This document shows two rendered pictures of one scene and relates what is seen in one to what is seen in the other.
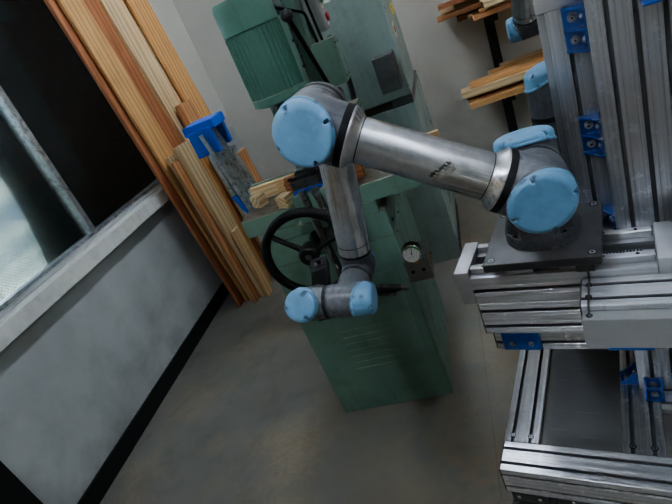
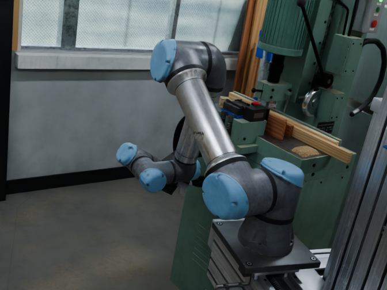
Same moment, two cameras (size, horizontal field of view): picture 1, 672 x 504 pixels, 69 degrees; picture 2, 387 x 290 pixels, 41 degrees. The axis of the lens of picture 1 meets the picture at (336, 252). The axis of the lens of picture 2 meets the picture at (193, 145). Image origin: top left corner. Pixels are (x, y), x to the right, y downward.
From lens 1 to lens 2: 0.89 m
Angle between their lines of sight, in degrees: 28
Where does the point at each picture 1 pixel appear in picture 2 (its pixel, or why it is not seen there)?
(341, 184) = not seen: hidden behind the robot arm
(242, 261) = not seen: hidden behind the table
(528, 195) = (212, 182)
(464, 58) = not seen: outside the picture
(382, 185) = (276, 152)
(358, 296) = (147, 174)
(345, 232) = (181, 140)
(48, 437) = (41, 132)
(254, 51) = (274, 10)
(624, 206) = (331, 281)
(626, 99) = (364, 205)
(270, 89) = (268, 39)
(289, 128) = (156, 52)
